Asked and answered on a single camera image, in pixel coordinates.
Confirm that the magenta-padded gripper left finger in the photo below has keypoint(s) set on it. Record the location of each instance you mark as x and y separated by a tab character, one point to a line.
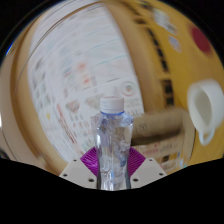
78	171

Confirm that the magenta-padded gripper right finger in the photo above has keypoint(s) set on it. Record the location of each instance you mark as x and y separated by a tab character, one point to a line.
146	170

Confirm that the clear plastic water bottle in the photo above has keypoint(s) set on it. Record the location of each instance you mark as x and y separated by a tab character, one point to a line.
113	143

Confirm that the brown cardboard box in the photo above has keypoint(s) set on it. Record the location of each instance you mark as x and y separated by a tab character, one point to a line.
160	133

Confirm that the white ceramic mug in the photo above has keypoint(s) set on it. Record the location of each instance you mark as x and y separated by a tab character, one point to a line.
205	106

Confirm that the flat round red coaster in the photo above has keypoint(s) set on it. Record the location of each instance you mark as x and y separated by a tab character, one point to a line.
201	39

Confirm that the large printed wall poster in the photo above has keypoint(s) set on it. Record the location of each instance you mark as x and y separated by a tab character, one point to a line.
76	76

